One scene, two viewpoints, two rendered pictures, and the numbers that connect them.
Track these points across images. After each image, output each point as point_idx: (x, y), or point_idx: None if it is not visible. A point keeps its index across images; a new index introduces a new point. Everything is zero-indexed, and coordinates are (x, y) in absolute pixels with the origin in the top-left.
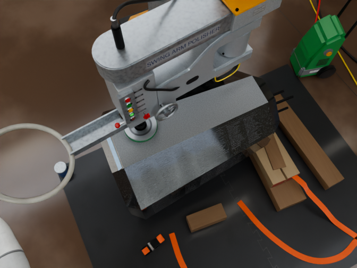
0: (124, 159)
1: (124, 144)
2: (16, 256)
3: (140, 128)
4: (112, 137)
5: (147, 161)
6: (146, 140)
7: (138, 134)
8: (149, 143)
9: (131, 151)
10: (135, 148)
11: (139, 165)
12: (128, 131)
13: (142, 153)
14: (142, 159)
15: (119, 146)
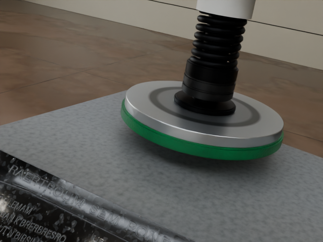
0: (19, 128)
1: (88, 120)
2: None
3: (190, 89)
4: (95, 100)
5: (53, 206)
6: (160, 132)
7: (163, 105)
8: (157, 174)
9: (73, 138)
10: (94, 143)
11: (14, 188)
12: (149, 88)
13: (84, 166)
14: (49, 171)
15: (73, 114)
